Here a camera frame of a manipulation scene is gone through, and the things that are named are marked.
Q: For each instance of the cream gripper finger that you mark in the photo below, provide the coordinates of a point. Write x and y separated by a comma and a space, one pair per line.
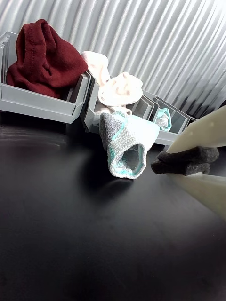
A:
204, 131
207, 190

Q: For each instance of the teal and grey sock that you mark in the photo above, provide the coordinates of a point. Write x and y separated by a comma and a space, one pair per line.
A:
164, 120
122, 136

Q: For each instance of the pale pink sock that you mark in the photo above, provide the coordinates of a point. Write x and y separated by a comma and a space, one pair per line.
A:
122, 89

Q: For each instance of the dark red sock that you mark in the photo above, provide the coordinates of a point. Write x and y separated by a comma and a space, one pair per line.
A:
47, 61

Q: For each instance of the grey plastic bin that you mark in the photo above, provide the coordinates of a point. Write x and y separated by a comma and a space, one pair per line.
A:
170, 138
91, 110
35, 103

